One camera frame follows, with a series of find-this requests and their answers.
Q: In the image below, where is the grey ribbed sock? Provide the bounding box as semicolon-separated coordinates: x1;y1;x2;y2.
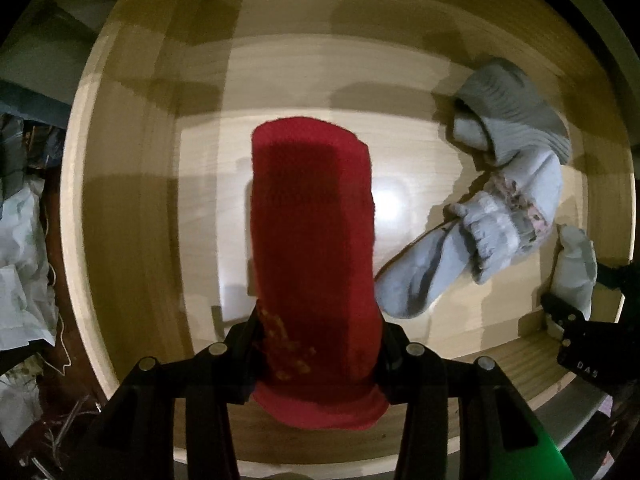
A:
451;57;574;231

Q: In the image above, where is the small white sock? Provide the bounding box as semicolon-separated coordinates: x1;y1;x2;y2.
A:
549;224;599;322

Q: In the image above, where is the red sock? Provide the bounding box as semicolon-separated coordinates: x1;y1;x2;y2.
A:
248;116;391;432

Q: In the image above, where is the wooden drawer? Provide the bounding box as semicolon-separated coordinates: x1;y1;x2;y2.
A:
59;0;639;467

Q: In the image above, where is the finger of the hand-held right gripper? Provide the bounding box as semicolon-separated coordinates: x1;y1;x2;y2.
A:
595;259;640;295
540;291;587;347

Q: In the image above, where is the long white sock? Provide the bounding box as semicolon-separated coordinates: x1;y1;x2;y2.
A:
374;219;482;321

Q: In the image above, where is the white sock with pink trim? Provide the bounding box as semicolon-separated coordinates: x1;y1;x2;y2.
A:
444;174;554;287

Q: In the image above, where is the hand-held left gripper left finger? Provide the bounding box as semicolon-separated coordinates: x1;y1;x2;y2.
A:
75;307;264;480

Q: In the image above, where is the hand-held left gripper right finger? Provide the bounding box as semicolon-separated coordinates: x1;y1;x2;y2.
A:
376;321;557;480

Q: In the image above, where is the grey nightstand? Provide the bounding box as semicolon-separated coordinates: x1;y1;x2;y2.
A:
0;0;102;132

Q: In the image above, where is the white plastic bag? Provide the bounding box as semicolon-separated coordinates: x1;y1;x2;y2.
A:
0;179;62;352

